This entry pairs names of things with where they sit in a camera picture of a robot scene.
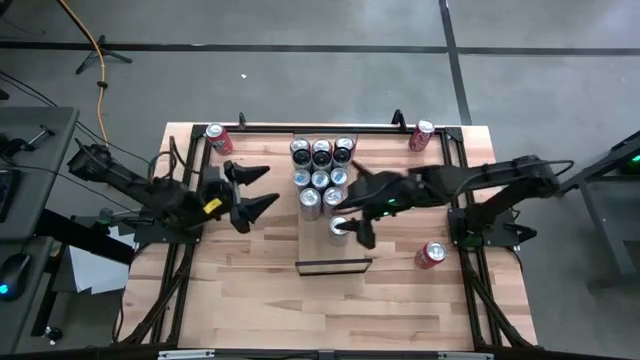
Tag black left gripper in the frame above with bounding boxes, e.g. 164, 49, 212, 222
199, 159, 281, 235

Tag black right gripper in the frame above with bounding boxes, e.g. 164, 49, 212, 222
335, 159, 426, 250

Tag red Fanta can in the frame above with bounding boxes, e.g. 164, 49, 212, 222
205, 122, 235, 156

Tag black beam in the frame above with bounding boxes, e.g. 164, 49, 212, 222
33, 208, 137, 266

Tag white paper sheets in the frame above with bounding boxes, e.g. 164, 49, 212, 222
66, 224, 137, 296

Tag black tripod stand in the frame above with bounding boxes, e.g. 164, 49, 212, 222
74, 33, 134, 76

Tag grey desk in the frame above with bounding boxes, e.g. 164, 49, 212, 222
0, 105, 81, 354

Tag metal clamp tool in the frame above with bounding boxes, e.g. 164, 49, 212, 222
23, 123, 57, 152

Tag black keyboard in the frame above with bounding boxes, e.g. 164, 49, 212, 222
0, 167, 22, 224

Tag black computer mouse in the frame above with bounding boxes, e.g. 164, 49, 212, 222
0, 252, 32, 303

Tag black metal cart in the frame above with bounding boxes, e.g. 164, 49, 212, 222
549, 128, 640, 294

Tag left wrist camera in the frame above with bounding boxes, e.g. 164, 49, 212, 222
202, 192, 225, 217

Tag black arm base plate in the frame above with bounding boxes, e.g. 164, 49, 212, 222
133, 219, 206, 246
447, 207, 539, 250

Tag silver metal bracket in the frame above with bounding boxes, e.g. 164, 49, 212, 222
157, 349, 216, 360
437, 351, 495, 360

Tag yellow extension cable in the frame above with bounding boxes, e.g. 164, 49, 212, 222
56, 0, 110, 145

